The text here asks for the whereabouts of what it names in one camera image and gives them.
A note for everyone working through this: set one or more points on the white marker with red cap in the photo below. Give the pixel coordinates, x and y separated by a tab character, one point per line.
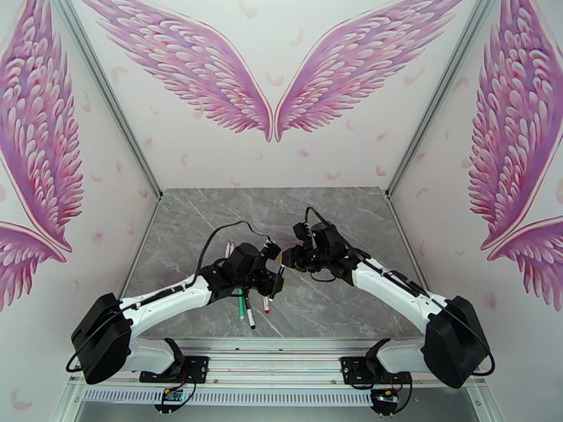
266	306

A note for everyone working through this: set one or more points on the white pen with black ends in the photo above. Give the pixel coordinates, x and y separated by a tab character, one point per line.
250	317

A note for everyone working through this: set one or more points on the small circuit board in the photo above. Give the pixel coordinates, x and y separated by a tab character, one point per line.
171	395
386	395

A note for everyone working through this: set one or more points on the aluminium frame post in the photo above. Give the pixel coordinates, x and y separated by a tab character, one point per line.
112	104
435	104

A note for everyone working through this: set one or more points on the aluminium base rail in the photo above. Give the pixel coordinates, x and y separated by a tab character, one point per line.
272	363

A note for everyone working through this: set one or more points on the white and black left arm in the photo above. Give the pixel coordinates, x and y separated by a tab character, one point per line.
167	300

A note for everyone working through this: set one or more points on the pink pen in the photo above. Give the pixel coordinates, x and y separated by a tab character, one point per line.
231	249

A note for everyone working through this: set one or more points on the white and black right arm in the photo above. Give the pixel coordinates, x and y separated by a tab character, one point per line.
396	286

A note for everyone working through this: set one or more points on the green pen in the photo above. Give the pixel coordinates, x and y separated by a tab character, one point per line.
242	308

